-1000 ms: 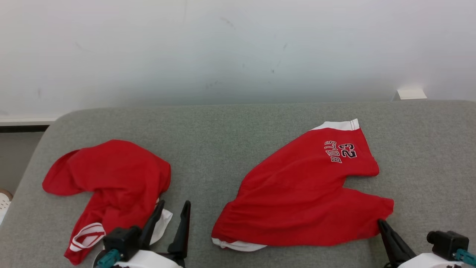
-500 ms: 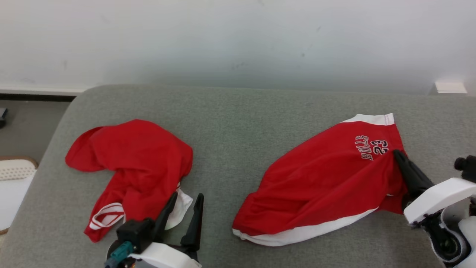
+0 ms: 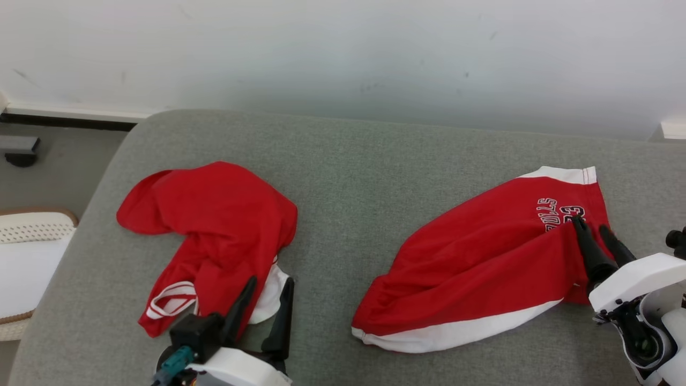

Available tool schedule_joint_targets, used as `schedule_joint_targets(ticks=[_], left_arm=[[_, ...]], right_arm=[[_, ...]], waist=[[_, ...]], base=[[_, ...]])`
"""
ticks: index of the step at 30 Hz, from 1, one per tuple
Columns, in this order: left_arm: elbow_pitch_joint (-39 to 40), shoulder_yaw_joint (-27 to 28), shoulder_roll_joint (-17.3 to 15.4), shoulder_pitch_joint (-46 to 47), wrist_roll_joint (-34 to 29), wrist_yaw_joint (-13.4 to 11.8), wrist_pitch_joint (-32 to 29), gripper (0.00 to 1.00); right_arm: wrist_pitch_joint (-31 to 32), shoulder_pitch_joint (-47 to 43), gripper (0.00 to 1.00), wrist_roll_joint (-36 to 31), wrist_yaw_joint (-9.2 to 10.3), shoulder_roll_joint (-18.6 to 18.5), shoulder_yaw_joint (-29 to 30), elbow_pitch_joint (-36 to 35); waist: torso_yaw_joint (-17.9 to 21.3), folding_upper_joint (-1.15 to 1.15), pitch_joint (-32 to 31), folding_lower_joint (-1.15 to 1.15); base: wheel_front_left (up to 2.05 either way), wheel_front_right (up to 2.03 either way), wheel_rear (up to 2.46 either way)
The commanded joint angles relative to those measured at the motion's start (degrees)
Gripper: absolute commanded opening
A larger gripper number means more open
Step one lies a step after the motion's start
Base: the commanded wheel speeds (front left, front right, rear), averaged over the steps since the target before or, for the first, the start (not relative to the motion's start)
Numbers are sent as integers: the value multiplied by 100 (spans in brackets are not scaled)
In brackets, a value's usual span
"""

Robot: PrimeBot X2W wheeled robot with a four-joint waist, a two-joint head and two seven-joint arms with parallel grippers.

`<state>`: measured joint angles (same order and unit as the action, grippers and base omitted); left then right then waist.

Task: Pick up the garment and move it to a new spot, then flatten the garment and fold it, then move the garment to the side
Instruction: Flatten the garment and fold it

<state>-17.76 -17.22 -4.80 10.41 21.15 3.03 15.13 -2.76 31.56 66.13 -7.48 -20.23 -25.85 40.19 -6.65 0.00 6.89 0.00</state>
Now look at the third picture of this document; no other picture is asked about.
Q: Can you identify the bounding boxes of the red shirt with white trim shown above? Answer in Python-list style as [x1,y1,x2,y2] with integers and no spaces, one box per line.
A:
[116,160,299,339]

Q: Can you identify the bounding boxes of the white perforated laundry basket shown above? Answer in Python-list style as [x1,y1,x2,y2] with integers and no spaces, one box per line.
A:
[0,209,80,342]

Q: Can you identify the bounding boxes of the grey furniture foot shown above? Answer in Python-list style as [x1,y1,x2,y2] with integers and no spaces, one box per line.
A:
[0,135,41,168]

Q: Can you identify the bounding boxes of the white wall box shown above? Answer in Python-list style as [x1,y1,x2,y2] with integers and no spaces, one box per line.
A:
[660,120,686,142]

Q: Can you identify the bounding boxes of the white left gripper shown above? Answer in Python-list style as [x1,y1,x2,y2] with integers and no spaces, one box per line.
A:
[184,276,295,386]

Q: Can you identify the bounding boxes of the grey fabric sofa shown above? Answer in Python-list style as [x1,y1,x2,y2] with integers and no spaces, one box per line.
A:
[8,109,686,386]

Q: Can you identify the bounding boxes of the red shorts with white print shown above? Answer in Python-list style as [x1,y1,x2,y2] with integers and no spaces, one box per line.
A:
[351,166,612,354]

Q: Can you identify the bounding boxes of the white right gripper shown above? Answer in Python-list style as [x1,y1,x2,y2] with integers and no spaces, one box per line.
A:
[571,216,686,314]

